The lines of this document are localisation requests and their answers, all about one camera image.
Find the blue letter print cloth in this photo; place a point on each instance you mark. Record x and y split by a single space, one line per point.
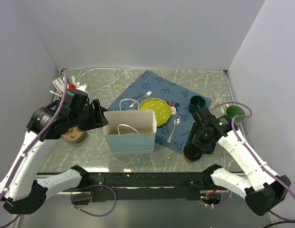
176 96

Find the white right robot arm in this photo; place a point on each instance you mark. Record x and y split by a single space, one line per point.
261 187

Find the silver spoon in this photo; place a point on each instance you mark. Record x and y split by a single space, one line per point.
176 122

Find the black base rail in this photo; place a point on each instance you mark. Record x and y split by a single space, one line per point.
142 186

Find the blue white paper bag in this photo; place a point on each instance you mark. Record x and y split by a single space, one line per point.
136 119

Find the dark green mug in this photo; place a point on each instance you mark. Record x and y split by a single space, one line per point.
195 103

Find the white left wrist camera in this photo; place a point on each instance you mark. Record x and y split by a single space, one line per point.
84 88

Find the red straw holder cup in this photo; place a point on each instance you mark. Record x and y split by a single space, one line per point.
72 86

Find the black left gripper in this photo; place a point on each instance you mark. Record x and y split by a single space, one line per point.
98 119

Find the brown paper cup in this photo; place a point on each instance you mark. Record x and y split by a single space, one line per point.
191 160

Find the floral cream mug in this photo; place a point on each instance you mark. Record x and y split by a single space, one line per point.
232 111

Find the brown pulp cup carrier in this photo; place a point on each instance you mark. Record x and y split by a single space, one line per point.
74 135
128 131

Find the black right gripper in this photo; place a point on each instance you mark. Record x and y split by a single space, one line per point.
208 147

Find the silver fork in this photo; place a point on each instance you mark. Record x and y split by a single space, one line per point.
145 96

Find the black cup lid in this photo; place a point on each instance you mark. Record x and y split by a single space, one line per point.
191 151

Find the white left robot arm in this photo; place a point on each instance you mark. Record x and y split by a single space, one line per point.
20 191

